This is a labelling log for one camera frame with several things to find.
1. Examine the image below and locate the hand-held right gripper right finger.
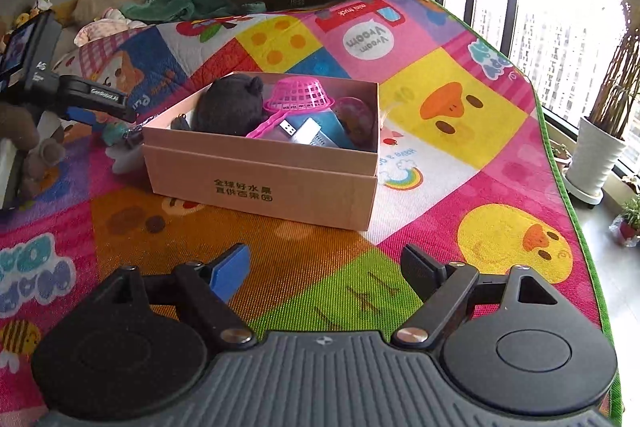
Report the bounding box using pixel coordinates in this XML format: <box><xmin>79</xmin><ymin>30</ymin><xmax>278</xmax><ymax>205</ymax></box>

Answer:
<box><xmin>390</xmin><ymin>243</ymin><xmax>560</xmax><ymax>350</ymax></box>

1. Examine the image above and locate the small potted plant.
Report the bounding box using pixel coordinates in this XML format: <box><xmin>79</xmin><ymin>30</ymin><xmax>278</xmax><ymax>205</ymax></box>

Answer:
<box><xmin>611</xmin><ymin>197</ymin><xmax>640</xmax><ymax>249</ymax></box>

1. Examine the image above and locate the white USB adapter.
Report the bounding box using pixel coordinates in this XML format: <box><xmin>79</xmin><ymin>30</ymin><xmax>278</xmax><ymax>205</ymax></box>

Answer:
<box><xmin>275</xmin><ymin>117</ymin><xmax>325</xmax><ymax>145</ymax></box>

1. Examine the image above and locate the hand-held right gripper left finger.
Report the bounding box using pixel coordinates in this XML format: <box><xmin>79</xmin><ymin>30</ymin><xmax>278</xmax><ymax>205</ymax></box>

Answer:
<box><xmin>105</xmin><ymin>243</ymin><xmax>258</xmax><ymax>348</ymax></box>

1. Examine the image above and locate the pink toy ball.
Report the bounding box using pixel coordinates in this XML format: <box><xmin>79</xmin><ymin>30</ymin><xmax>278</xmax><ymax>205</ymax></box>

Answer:
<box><xmin>335</xmin><ymin>96</ymin><xmax>374</xmax><ymax>142</ymax></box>

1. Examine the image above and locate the brown plush toy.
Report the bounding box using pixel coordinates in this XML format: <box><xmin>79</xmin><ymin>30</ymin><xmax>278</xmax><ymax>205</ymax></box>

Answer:
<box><xmin>0</xmin><ymin>102</ymin><xmax>68</xmax><ymax>202</ymax></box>

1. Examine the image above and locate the cardboard box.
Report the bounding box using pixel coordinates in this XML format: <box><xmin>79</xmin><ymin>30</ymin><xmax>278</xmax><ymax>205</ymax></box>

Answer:
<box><xmin>142</xmin><ymin>71</ymin><xmax>381</xmax><ymax>232</ymax></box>

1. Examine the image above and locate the pink cloth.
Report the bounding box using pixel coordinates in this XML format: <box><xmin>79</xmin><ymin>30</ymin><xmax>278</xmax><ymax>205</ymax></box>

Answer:
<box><xmin>75</xmin><ymin>7</ymin><xmax>146</xmax><ymax>48</ymax></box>

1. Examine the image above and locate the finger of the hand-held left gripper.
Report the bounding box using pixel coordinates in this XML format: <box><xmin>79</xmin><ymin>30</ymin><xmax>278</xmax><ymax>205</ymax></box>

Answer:
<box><xmin>64</xmin><ymin>106</ymin><xmax>138</xmax><ymax>126</ymax></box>

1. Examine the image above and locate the teal and white toy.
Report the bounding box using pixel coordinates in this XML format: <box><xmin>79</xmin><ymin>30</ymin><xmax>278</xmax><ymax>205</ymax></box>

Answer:
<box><xmin>102</xmin><ymin>121</ymin><xmax>147</xmax><ymax>175</ymax></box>

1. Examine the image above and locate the white plant pot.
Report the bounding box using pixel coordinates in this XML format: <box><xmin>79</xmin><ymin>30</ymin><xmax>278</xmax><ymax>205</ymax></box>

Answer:
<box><xmin>565</xmin><ymin>117</ymin><xmax>628</xmax><ymax>205</ymax></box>

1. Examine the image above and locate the colourful printed play mat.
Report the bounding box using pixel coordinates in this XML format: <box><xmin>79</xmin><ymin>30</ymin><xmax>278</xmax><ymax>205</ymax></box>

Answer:
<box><xmin>0</xmin><ymin>0</ymin><xmax>626</xmax><ymax>427</ymax></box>

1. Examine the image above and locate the black plush toy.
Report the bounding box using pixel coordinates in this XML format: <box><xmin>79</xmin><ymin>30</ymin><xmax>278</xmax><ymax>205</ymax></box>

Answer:
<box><xmin>170</xmin><ymin>74</ymin><xmax>266</xmax><ymax>138</ymax></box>

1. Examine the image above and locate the blue face mask pack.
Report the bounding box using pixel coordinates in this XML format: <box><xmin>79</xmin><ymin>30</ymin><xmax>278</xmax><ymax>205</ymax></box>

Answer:
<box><xmin>260</xmin><ymin>109</ymin><xmax>356</xmax><ymax>150</ymax></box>

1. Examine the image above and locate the pink plastic toy strainer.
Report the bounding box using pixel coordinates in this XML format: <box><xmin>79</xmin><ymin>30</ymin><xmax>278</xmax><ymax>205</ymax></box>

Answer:
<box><xmin>245</xmin><ymin>77</ymin><xmax>337</xmax><ymax>140</ymax></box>

